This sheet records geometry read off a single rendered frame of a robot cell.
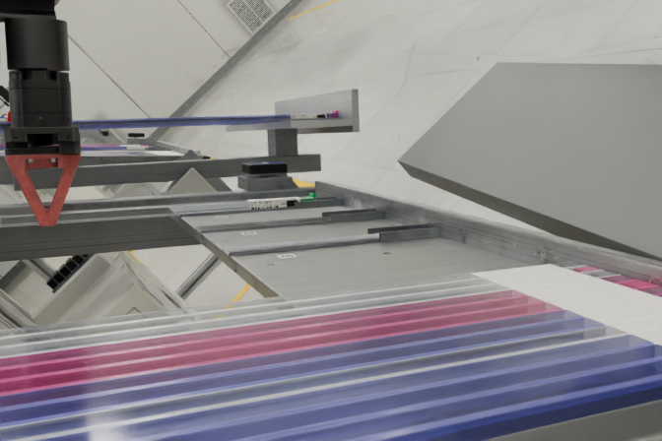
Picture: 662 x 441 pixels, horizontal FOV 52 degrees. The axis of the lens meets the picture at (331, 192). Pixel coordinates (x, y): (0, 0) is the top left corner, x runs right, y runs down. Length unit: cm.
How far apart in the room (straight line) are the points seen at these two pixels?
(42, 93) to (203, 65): 774
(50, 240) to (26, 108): 18
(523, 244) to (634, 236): 18
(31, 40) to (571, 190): 57
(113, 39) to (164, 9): 68
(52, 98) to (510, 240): 45
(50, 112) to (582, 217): 54
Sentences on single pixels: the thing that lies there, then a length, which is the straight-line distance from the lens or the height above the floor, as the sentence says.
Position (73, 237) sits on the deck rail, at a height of 90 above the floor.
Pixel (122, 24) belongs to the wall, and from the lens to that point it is 834.
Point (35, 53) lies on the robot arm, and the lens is 72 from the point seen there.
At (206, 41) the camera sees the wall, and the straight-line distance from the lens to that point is 847.
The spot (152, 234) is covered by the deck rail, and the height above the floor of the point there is 84.
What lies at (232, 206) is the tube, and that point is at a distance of 77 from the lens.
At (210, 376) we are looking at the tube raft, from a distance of 28.
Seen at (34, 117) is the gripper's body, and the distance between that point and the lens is 72.
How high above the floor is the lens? 101
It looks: 20 degrees down
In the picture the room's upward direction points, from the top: 43 degrees counter-clockwise
